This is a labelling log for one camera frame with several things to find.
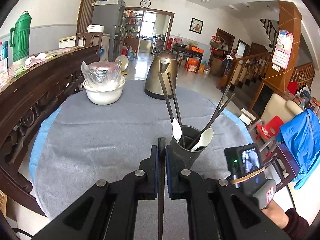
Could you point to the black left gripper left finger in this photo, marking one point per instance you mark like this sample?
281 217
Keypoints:
107 210

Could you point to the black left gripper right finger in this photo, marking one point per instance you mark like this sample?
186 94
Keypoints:
215 208

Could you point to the dark chopstick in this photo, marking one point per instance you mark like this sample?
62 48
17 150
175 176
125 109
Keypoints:
161 184

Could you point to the maroon right forearm sleeve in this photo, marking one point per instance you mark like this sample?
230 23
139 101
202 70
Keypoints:
297 226

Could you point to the right hand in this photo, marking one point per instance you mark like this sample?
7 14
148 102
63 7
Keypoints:
275 213

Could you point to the white spoon right in holder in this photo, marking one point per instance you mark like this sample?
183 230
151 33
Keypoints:
204 140

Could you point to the white spoon in holder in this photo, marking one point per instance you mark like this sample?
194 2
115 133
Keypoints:
176 130
204 140

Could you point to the chopsticks right in holder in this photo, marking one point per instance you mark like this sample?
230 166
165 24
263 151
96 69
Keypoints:
219 109

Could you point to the dark perforated utensil holder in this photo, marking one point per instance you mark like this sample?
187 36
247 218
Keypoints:
181 149

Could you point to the blue jacket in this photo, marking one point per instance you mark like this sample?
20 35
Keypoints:
301 137

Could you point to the cream armchair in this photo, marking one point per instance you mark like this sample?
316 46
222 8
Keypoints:
278 106

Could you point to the grey table cloth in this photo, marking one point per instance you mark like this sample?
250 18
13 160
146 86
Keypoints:
82 142

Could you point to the white spoon left in holder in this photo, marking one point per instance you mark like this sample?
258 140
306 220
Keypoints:
176 130

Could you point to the wooden stair railing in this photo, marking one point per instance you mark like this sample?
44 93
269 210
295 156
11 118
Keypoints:
244 70

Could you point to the white bowl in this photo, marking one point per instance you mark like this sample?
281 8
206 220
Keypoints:
104 97

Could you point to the dark wooden side table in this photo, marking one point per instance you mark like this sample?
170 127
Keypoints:
177 50

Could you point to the clear plastic bag with tin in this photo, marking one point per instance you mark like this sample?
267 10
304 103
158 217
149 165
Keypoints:
102 75

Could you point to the dark carved wooden bench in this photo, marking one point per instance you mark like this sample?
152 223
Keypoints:
26 101

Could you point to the white floor fan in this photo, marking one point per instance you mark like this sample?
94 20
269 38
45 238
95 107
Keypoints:
122 61

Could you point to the wooden chair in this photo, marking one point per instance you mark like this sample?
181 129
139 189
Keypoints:
88 39

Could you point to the white chest freezer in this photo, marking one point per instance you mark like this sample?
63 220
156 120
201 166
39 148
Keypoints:
66 42

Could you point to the green thermos jug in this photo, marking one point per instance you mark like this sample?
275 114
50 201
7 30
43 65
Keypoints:
19 37

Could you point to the grey refrigerator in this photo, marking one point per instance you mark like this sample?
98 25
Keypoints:
111 14

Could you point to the wall calendar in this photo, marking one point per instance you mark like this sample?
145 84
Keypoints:
282 52

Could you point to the framed wall picture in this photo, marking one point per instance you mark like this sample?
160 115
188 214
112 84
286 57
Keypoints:
196 25

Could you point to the wall clock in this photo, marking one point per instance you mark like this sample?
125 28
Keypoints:
145 3

